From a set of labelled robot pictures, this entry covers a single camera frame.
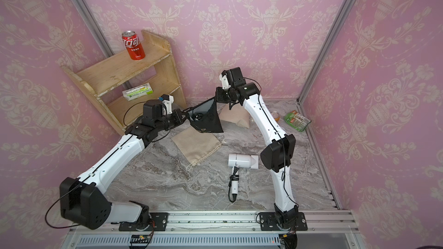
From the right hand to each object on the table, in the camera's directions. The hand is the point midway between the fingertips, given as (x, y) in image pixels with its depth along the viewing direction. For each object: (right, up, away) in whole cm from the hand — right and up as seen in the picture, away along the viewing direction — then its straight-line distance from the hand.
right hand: (216, 95), depth 84 cm
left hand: (-12, -9, -4) cm, 16 cm away
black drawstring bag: (-6, -10, -1) cm, 12 cm away
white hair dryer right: (+11, -33, +3) cm, 34 cm away
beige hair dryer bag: (+13, -9, +23) cm, 28 cm away
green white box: (-42, +3, +7) cm, 43 cm away
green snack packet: (+49, -13, +23) cm, 56 cm away
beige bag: (-12, -27, +15) cm, 33 cm away
